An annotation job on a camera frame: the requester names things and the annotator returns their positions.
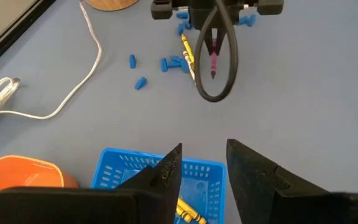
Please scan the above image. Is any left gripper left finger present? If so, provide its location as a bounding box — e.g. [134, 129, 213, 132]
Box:
[0, 142, 183, 224]

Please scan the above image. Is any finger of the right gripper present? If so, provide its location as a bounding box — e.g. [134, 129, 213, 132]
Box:
[204, 29, 214, 55]
[215, 28, 227, 56]

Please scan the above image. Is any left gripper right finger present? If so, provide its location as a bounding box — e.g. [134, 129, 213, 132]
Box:
[227, 139, 358, 224]

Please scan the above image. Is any yellow crayon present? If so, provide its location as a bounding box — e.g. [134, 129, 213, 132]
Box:
[177, 197, 208, 224]
[175, 207, 195, 224]
[180, 33, 196, 68]

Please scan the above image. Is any purple crayon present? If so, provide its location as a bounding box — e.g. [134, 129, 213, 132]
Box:
[209, 39, 219, 80]

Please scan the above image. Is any blue plastic basket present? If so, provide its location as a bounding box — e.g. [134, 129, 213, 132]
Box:
[90, 147, 228, 224]

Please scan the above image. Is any white-shade wooden-base table lamp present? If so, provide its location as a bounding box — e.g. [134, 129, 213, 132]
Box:
[85, 0, 140, 12]

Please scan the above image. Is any orange plastic bin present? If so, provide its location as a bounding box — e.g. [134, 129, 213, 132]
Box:
[0, 154, 80, 224]

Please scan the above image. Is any white lamp power cord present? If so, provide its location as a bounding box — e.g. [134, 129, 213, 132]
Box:
[0, 0, 103, 125]

